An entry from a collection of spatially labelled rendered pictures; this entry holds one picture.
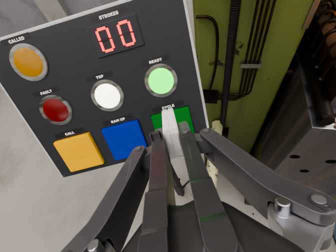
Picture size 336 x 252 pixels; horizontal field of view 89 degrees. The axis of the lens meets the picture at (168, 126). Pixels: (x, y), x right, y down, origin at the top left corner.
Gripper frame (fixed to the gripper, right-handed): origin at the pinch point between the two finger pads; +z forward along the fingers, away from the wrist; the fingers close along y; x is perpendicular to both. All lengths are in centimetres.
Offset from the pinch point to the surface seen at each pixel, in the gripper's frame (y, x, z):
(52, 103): -19.8, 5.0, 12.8
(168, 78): 1.3, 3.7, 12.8
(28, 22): -193, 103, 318
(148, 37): -0.1, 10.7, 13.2
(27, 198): -139, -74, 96
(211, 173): 8.3, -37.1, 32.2
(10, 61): -22.7, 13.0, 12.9
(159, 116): -2.1, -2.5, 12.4
